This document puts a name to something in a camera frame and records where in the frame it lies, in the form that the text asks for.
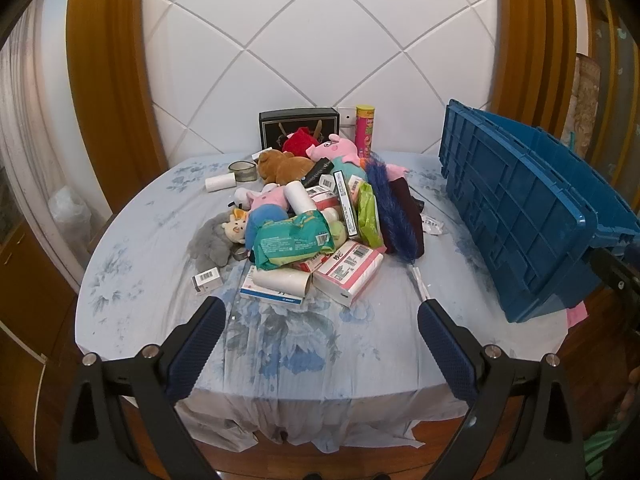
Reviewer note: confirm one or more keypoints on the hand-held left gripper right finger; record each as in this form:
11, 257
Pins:
445, 350

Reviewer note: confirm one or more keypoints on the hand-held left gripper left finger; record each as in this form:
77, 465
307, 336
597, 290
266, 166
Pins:
195, 350

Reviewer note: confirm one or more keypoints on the cardboard paper tube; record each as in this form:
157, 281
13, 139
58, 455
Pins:
295, 282

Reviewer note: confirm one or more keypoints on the blue plastic storage crate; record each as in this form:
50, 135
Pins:
515, 195

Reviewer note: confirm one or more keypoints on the pink cloth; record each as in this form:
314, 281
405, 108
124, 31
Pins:
577, 317

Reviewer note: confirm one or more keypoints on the small white barcode box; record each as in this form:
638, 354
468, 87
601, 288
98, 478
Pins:
207, 279

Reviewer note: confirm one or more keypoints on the blue white flat box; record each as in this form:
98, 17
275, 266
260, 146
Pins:
267, 297

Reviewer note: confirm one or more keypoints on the floral blue bedsheet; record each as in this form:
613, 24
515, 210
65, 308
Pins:
300, 350

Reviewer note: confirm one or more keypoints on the grey plush toy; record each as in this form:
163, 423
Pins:
210, 245

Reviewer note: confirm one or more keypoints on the pink white tissue pack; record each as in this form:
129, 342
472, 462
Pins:
350, 275

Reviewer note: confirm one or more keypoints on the small white sachet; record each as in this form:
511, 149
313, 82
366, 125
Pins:
432, 224

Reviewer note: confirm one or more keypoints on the small cream cat plush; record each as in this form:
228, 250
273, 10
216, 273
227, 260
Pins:
236, 227

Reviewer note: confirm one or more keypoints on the dark maroon cloth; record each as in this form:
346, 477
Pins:
412, 210

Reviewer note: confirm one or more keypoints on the blue feather duster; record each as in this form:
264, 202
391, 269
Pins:
395, 215

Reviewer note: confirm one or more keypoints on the green wipes packet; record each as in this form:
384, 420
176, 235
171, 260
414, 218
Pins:
290, 240

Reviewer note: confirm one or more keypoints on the pig plush with blue body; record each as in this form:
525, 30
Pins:
265, 220

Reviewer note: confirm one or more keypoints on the green plastic packet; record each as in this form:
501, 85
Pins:
369, 215

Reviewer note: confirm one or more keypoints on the small white paper roll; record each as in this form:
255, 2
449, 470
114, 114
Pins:
221, 183

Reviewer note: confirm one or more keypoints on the long black box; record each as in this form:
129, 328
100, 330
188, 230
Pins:
346, 205

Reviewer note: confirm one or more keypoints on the clear plastic bag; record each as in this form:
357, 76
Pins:
70, 210

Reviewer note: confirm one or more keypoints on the pink white medicine box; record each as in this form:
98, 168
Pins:
320, 196

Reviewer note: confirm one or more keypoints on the brown plush toy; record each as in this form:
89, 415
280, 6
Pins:
280, 166

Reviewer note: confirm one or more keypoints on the black pouch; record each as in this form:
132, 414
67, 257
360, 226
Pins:
317, 172

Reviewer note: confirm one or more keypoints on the pink pig plush toy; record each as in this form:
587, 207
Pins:
335, 150

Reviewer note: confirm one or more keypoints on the red plush toy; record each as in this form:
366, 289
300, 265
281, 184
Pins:
300, 141

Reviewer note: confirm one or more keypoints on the pink yellow chips can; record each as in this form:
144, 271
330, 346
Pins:
364, 130

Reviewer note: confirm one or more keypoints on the black printed box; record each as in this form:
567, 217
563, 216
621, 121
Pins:
280, 122

